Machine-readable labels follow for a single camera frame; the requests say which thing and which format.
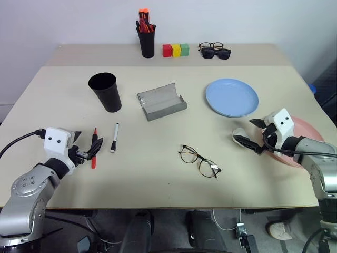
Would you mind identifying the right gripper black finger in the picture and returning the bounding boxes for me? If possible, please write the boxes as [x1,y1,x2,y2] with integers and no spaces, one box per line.
[249,118,268,130]
[232,134,263,155]

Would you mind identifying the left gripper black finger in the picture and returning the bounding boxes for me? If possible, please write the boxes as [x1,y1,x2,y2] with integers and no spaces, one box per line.
[86,137,104,160]
[71,130,83,145]

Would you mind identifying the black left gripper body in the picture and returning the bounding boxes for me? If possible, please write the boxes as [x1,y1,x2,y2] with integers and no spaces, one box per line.
[67,145,89,167]

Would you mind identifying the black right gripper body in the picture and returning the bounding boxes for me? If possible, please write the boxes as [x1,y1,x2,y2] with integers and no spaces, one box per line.
[261,122,279,155]

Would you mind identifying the red marker pen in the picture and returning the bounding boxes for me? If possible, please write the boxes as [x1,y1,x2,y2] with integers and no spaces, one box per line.
[91,127,98,170]

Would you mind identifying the white crumpled tissue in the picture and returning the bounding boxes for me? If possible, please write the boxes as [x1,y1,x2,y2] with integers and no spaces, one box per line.
[231,127,250,146]

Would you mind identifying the white marker with black cap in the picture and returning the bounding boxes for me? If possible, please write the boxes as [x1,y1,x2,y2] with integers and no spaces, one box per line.
[110,122,120,154]

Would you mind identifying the light blue plate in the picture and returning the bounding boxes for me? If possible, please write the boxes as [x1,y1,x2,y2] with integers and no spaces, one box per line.
[205,78,260,118]

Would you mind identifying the pink plate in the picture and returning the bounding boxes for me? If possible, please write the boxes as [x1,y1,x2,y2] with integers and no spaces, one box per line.
[262,115,325,169]

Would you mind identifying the empty black cup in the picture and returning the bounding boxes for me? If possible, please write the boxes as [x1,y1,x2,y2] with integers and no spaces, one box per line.
[87,72,123,113]

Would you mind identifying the thin tortoiseshell round eyeglasses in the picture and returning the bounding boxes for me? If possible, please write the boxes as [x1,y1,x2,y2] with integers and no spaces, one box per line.
[177,144,222,180]

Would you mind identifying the black mesh chair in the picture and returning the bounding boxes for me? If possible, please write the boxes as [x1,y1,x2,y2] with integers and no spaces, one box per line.
[302,60,337,127]

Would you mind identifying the black sunglasses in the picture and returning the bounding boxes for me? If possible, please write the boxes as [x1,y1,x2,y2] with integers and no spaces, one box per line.
[201,47,232,61]

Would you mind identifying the open grey glasses case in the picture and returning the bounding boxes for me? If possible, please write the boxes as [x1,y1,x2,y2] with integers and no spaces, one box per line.
[136,83,189,122]

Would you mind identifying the metal clamp under table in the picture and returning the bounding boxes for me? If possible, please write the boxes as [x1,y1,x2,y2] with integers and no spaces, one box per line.
[235,222,258,250]

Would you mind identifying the brown thick-rimmed eyeglasses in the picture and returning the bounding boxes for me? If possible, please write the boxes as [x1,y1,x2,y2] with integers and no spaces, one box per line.
[197,42,225,51]

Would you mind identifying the white sneaker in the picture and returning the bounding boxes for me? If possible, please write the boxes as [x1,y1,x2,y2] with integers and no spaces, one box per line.
[265,220,294,241]

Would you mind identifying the dark rounded shape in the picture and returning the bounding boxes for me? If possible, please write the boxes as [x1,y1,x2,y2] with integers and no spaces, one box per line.
[185,209,227,253]
[121,210,155,253]

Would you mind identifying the black pen holder cup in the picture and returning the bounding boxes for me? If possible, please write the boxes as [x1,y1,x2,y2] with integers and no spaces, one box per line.
[136,25,156,59]

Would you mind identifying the red pens bundle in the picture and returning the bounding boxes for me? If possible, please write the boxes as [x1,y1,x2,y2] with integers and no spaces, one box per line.
[138,18,155,34]

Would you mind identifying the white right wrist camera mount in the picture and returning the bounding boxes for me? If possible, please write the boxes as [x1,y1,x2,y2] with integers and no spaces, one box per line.
[264,108,294,159]

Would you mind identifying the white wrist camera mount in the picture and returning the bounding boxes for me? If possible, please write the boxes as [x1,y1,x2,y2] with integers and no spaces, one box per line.
[264,108,294,159]
[43,126,76,159]

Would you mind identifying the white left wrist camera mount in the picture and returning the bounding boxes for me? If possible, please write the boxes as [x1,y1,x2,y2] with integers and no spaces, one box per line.
[43,126,76,159]

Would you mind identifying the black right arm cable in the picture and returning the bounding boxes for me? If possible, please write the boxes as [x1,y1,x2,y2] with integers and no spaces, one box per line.
[262,136,337,157]

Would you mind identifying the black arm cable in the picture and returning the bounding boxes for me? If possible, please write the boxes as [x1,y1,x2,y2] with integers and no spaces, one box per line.
[262,136,337,157]
[0,128,47,160]

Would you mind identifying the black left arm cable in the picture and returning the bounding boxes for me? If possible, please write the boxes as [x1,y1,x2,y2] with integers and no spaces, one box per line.
[0,128,47,160]

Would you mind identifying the white cable under table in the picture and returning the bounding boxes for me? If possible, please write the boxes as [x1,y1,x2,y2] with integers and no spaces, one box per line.
[211,209,242,232]

